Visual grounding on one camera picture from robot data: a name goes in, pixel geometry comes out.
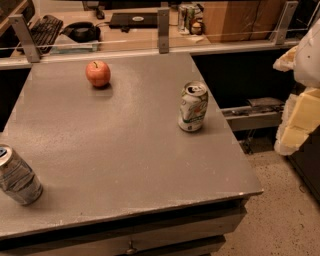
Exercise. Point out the yellow foam padded gripper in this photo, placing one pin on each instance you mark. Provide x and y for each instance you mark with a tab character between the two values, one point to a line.
309	59

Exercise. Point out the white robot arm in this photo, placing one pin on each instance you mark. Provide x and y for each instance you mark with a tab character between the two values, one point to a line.
304	59

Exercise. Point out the white green 7up can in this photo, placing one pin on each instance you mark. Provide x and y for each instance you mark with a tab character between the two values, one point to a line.
193	107

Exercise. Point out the silver blue soda can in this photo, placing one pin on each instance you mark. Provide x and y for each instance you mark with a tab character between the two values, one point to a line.
17	179

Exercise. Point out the grey side shelf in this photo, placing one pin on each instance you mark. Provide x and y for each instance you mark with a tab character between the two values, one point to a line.
256	114

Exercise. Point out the cardboard box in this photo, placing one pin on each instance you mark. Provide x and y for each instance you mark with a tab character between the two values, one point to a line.
243	20

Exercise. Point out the cans on back desk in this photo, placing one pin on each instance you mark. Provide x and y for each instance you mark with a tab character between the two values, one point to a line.
189	19

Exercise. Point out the grey drawer with knob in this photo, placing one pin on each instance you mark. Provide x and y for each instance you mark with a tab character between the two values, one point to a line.
196	233

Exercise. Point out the black laptop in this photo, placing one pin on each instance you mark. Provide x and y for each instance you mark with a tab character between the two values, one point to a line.
133	20

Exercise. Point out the red apple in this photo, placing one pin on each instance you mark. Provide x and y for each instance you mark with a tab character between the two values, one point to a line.
98	73

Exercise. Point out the black headphones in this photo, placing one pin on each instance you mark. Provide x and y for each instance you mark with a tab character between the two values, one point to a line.
82	32

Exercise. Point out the black keyboard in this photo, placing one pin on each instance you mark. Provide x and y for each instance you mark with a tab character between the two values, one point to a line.
45	32

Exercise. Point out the metal glass rail bracket right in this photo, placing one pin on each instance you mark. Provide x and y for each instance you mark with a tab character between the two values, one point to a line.
279	35

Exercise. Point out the metal glass rail bracket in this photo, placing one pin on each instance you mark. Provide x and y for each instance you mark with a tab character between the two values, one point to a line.
279	35
163	30
23	33

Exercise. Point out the metal glass rail bracket middle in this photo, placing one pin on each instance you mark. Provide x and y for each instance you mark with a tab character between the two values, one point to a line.
163	30

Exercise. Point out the metal glass rail bracket left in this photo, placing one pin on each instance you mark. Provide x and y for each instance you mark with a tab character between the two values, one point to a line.
23	33

